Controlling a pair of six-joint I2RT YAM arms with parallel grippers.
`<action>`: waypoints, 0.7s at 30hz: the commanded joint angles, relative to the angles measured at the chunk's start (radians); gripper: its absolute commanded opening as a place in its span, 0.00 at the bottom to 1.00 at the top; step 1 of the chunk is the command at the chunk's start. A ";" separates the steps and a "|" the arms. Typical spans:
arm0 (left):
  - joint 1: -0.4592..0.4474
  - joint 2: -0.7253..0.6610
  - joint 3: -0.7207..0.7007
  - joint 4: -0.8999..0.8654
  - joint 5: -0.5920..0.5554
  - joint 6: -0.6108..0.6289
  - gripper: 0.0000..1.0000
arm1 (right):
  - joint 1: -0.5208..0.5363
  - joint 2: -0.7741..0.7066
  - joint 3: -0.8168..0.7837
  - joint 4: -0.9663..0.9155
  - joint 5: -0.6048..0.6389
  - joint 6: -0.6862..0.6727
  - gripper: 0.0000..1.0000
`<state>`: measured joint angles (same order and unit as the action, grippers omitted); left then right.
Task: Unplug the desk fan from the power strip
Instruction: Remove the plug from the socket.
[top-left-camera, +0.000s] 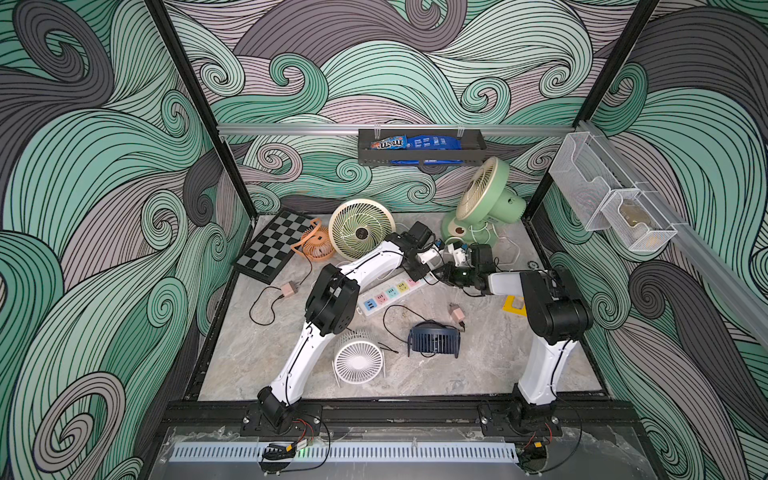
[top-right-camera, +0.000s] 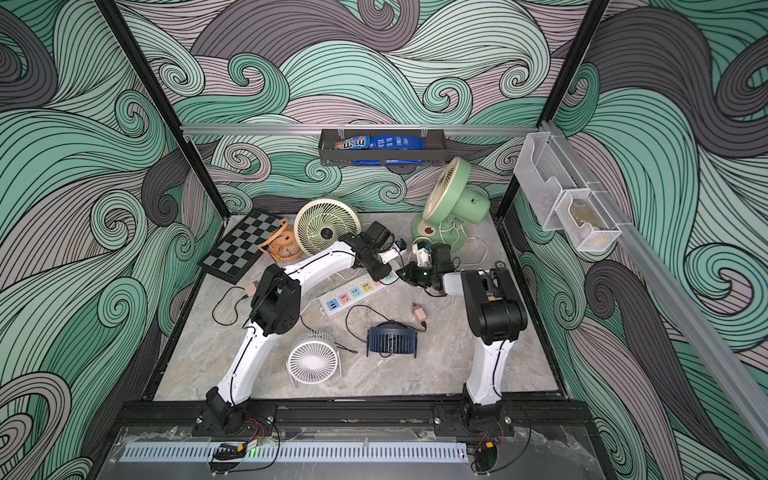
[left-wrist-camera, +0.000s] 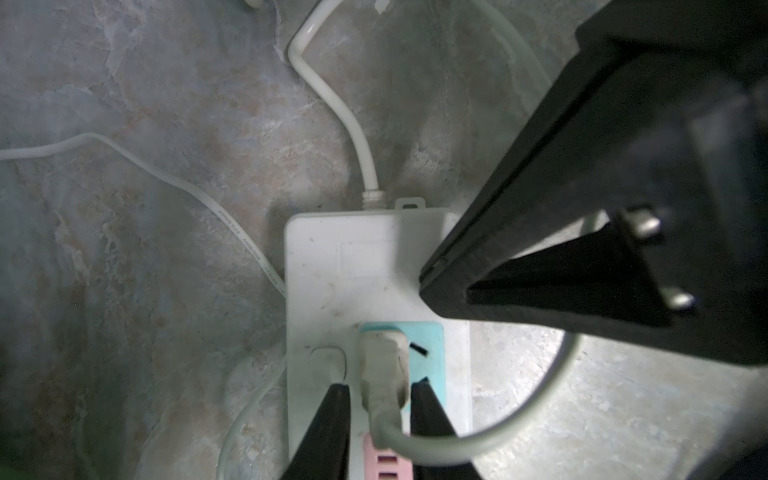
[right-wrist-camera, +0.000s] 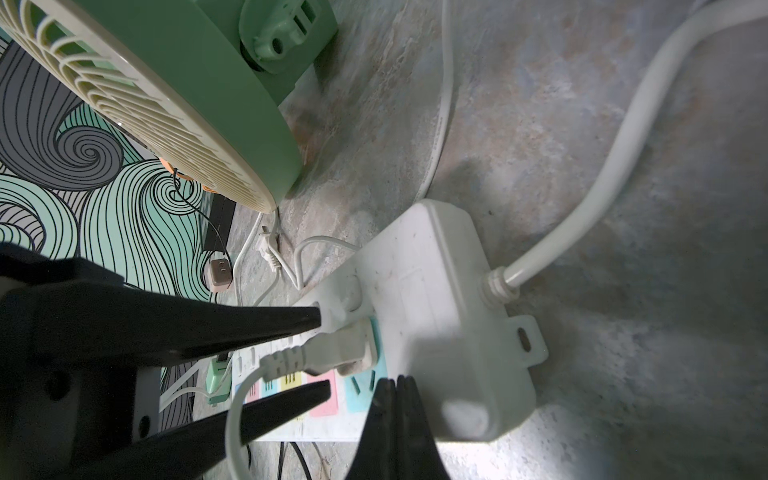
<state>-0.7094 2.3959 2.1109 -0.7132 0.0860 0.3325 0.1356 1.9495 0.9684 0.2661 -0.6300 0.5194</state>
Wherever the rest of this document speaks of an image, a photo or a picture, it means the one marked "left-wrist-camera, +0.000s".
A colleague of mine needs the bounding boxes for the white power strip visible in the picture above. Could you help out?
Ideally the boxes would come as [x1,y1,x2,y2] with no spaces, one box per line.
[285,199,473,479]

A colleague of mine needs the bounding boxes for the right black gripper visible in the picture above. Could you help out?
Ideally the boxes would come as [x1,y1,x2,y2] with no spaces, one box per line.
[419,1,767,366]

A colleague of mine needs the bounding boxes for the green fan plug with cord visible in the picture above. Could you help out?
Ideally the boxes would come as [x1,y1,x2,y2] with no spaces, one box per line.
[358,209,610,468]

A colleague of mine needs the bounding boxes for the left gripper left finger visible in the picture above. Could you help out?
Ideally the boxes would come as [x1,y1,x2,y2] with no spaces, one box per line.
[282,383,351,480]

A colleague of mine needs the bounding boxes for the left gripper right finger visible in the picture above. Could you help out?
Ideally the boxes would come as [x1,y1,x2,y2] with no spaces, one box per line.
[410,379,482,480]

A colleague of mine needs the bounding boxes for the white power strip cord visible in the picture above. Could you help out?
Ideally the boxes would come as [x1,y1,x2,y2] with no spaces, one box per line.
[286,0,382,211]

